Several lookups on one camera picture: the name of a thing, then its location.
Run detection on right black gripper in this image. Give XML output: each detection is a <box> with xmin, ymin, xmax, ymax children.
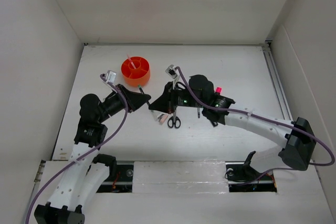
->
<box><xmin>149</xmin><ymin>81</ymin><xmax>205</xmax><ymax>115</ymax></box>

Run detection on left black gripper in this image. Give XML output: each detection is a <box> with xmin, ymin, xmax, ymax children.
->
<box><xmin>97</xmin><ymin>83</ymin><xmax>150</xmax><ymax>122</ymax></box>

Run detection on black pen green end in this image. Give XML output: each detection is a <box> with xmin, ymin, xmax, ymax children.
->
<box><xmin>138</xmin><ymin>85</ymin><xmax>151</xmax><ymax>106</ymax></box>

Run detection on pink transparent pen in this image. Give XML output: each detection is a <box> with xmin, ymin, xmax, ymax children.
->
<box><xmin>127</xmin><ymin>54</ymin><xmax>136</xmax><ymax>69</ymax></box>

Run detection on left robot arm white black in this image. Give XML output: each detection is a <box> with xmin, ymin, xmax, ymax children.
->
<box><xmin>34</xmin><ymin>84</ymin><xmax>151</xmax><ymax>223</ymax></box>

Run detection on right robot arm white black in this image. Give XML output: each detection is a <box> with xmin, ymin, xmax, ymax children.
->
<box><xmin>149</xmin><ymin>74</ymin><xmax>316</xmax><ymax>183</ymax></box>

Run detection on pink white mini stapler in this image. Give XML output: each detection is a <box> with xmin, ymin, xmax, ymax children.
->
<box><xmin>157</xmin><ymin>113</ymin><xmax>168</xmax><ymax>125</ymax></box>

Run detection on grey white pen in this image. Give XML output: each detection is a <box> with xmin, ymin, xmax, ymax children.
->
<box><xmin>150</xmin><ymin>110</ymin><xmax>158</xmax><ymax>120</ymax></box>

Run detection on orange round divided container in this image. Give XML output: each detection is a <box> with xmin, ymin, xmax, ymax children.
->
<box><xmin>121</xmin><ymin>56</ymin><xmax>151</xmax><ymax>87</ymax></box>

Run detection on thin black pen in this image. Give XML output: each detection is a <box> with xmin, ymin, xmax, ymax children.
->
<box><xmin>197</xmin><ymin>108</ymin><xmax>201</xmax><ymax>119</ymax></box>

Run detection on pink cap black highlighter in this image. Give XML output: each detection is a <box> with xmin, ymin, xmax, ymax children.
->
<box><xmin>215</xmin><ymin>87</ymin><xmax>222</xmax><ymax>94</ymax></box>

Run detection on black handled scissors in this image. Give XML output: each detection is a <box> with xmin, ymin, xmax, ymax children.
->
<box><xmin>167</xmin><ymin>109</ymin><xmax>181</xmax><ymax>129</ymax></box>

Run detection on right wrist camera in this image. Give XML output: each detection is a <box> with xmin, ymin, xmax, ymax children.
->
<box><xmin>165</xmin><ymin>65</ymin><xmax>180</xmax><ymax>89</ymax></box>

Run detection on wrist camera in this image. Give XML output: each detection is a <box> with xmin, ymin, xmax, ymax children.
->
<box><xmin>165</xmin><ymin>65</ymin><xmax>180</xmax><ymax>89</ymax></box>
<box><xmin>100</xmin><ymin>70</ymin><xmax>117</xmax><ymax>86</ymax></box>

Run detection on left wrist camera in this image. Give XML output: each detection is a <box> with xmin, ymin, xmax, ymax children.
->
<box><xmin>100</xmin><ymin>70</ymin><xmax>117</xmax><ymax>86</ymax></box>

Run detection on metal rail at table front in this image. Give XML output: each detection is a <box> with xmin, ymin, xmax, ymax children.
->
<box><xmin>81</xmin><ymin>159</ymin><xmax>278</xmax><ymax>194</ymax></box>

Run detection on aluminium rail right side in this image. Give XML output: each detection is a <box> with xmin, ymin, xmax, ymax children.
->
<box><xmin>261</xmin><ymin>41</ymin><xmax>293</xmax><ymax>120</ymax></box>

